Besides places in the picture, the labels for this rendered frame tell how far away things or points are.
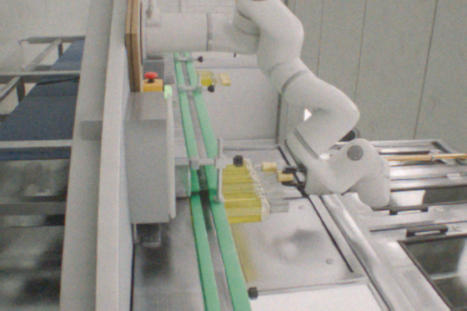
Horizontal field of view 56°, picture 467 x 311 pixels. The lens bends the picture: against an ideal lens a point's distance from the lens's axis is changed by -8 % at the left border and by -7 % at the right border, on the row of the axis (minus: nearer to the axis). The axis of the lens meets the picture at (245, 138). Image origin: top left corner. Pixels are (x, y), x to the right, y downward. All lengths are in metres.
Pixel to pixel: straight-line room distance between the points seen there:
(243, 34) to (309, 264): 0.61
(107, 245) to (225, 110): 6.80
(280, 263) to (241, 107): 6.33
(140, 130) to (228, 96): 6.56
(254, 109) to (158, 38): 6.49
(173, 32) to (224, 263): 0.52
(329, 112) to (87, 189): 0.53
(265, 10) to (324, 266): 0.66
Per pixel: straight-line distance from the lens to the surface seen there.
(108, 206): 0.75
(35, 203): 1.34
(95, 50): 1.03
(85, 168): 0.84
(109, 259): 0.71
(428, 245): 1.51
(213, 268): 0.95
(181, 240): 0.99
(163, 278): 0.90
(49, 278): 1.28
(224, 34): 1.11
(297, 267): 1.24
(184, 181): 1.12
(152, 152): 0.88
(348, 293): 1.18
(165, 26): 1.09
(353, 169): 1.07
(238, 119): 7.55
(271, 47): 1.02
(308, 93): 1.00
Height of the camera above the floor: 0.82
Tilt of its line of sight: 10 degrees up
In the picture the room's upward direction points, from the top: 88 degrees clockwise
